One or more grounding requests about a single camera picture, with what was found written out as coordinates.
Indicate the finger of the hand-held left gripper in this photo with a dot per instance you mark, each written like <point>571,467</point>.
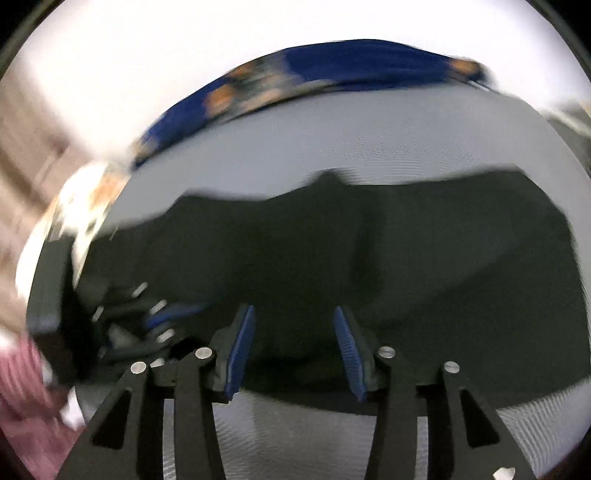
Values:
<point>171,313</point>
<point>147,344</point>

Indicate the grey bed sheet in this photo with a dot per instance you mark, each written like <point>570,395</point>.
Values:
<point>369,138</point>

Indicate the blue printed blanket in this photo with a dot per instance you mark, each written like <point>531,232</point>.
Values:
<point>369,64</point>

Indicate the beige wooden headboard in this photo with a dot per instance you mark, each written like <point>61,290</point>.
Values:
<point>32,152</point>

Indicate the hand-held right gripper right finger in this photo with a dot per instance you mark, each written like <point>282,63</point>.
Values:
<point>347,355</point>

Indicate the black pants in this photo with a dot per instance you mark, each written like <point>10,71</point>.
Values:
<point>323,258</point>

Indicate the white floral pillow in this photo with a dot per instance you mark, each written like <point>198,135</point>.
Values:
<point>92,194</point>

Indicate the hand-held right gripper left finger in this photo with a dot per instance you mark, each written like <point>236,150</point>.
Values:
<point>241,350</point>

